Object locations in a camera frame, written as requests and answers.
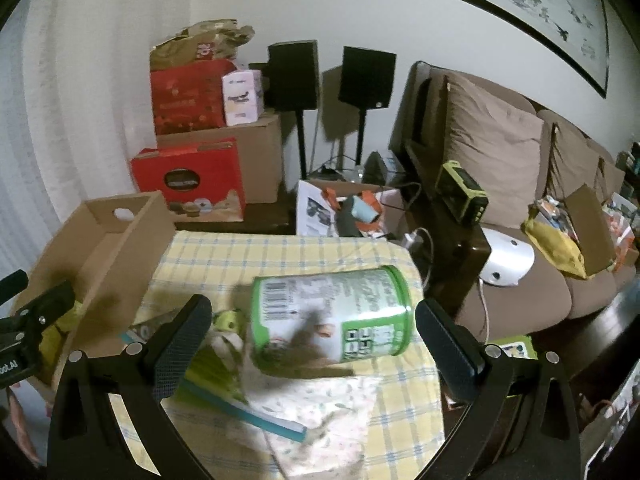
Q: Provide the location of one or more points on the red box with round logo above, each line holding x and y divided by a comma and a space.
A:
200, 170

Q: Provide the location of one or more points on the printed paper bag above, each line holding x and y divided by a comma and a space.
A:
615, 420

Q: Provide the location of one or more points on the green snack can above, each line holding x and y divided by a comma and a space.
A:
310, 310

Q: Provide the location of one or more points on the grey pack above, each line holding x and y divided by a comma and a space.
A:
142, 332

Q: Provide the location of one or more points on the white dome device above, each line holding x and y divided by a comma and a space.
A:
505, 257

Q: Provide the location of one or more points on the dark wooden coffee table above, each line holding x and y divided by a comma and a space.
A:
600, 330

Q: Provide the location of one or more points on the pile of colourful packets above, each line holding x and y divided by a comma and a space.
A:
625, 240

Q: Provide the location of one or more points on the large brown cardboard box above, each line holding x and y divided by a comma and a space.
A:
260, 160

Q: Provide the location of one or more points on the green white packet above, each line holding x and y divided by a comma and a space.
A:
515, 349

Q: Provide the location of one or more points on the large beige cushion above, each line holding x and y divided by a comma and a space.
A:
490, 150

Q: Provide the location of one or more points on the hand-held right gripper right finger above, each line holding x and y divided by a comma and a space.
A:
450, 347

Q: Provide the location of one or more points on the green black portable radio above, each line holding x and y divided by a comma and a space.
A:
460, 190

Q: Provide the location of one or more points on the small white pink box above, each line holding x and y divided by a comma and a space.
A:
242, 97

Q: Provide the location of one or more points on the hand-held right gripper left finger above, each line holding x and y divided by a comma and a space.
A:
180, 345

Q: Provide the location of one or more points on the white curtain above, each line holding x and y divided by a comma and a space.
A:
75, 110

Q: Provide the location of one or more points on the white floral cloth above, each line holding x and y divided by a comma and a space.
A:
325, 410

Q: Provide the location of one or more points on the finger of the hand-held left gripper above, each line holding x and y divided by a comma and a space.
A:
45, 310
12, 285

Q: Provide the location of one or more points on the red gift bag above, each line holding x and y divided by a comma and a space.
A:
187, 100

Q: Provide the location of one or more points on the teal grey tool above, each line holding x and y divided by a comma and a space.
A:
362, 210

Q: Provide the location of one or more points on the brown cardboard piece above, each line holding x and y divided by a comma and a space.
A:
590, 225

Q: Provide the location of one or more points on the dark wooden low cabinet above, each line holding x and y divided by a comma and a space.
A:
265, 217

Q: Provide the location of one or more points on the yellow bag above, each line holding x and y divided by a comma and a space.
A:
555, 247

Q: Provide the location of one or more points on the dark wooden sofa armrest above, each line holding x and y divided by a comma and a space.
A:
455, 260

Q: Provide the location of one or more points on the lime green plastic clip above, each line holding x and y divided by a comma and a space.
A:
215, 375

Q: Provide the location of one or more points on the cardboard box with white flap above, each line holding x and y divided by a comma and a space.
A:
312, 210

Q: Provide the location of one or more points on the teal bar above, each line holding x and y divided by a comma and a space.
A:
280, 427

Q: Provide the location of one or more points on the crumpled brown paper bag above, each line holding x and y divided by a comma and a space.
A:
200, 42

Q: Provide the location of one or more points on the black speaker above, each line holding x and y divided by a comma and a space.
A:
292, 75
367, 77

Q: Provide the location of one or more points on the black speaker stand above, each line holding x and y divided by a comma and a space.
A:
360, 135
301, 145

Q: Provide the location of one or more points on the brown sofa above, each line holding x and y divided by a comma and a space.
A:
520, 300

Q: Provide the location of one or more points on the yellow plaid tablecloth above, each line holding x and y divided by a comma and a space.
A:
300, 252

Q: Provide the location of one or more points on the grey black device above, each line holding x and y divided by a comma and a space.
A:
377, 167

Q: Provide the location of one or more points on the yellow green cloth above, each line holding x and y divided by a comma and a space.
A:
62, 332

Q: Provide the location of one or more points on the framed ink painting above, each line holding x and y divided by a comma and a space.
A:
525, 0

